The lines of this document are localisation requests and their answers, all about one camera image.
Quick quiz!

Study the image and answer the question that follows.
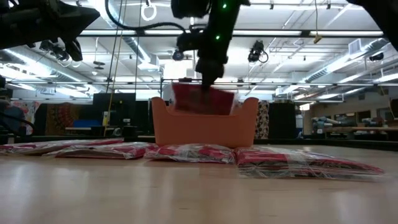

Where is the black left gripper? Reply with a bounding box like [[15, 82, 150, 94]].
[[34, 0, 101, 44]]

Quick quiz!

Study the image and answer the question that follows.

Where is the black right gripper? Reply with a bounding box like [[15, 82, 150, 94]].
[[176, 30, 231, 90]]

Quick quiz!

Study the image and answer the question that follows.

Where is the orange plastic basket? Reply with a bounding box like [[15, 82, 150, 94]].
[[151, 96, 260, 149]]

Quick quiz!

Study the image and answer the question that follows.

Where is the spotted white cloth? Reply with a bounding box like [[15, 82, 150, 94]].
[[254, 100, 270, 140]]

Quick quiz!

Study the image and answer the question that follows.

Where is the dark red patterned cloth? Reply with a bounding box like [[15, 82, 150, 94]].
[[44, 102, 83, 136]]

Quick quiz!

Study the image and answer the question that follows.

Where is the blue box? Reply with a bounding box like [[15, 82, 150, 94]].
[[73, 119, 102, 129]]

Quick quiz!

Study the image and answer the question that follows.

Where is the floral pink cloth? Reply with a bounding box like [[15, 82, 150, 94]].
[[11, 100, 42, 136]]

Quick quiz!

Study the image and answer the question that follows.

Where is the yellow hanging tag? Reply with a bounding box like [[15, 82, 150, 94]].
[[313, 0, 323, 45]]

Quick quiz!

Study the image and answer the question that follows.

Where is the black office chair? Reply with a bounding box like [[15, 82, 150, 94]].
[[0, 110, 35, 146]]

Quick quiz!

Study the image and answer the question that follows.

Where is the person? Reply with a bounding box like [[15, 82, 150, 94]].
[[0, 98, 26, 135]]

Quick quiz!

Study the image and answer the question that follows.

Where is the white air vent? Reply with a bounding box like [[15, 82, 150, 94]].
[[348, 38, 363, 55]]

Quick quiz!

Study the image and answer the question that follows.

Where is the wooden table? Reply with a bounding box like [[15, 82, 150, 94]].
[[323, 126, 398, 133]]

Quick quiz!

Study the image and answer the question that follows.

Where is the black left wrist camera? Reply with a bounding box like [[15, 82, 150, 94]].
[[63, 38, 84, 62]]

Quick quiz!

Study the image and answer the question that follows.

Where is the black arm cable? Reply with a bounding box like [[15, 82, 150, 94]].
[[104, 0, 187, 32]]

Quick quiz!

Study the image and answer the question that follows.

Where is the black ceiling device with cables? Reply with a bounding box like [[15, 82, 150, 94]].
[[39, 39, 70, 62]]

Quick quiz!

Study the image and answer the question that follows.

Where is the black hanging cable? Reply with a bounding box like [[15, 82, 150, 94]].
[[106, 0, 124, 93]]

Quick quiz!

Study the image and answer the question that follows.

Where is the black ceiling camera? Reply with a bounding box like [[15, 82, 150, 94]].
[[247, 40, 269, 64]]

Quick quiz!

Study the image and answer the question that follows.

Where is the yellow hanging rope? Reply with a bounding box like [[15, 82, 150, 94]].
[[103, 0, 127, 137]]

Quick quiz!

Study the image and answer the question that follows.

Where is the silver ceiling air duct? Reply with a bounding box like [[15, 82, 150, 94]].
[[93, 0, 162, 72]]

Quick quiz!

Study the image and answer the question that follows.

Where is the white hanging ring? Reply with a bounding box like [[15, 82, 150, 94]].
[[141, 1, 158, 22]]

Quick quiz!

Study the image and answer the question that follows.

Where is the black ceiling rail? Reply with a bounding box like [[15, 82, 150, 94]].
[[77, 28, 386, 39]]

